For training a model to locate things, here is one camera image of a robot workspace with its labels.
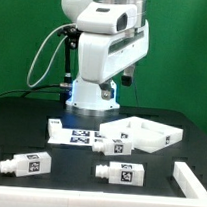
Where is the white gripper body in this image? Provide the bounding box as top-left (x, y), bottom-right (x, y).
top-left (78, 22), bottom-right (149, 84)

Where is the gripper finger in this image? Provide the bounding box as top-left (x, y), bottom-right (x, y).
top-left (100, 81), bottom-right (112, 100)
top-left (121, 66), bottom-right (135, 86)

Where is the white square tabletop tray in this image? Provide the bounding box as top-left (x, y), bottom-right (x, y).
top-left (99, 116), bottom-right (184, 153)

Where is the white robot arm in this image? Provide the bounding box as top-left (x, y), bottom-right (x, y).
top-left (61, 0), bottom-right (149, 116)

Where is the black camera stand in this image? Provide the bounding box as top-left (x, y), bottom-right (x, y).
top-left (57, 25), bottom-right (81, 105)

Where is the grey looped cable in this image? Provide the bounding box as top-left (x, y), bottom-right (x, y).
top-left (25, 20), bottom-right (77, 91)

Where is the white marker base plate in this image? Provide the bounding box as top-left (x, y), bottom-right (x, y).
top-left (48, 129), bottom-right (105, 146)

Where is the black cable on table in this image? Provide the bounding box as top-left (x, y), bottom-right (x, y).
top-left (0, 79), bottom-right (63, 107)

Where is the white front fence wall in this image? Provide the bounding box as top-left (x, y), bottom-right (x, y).
top-left (0, 187), bottom-right (207, 207)

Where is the white fence wall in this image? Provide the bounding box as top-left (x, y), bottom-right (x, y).
top-left (0, 187), bottom-right (207, 207)
top-left (173, 162), bottom-right (207, 200)

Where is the white right fence wall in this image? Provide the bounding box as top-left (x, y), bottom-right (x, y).
top-left (173, 162), bottom-right (207, 200)

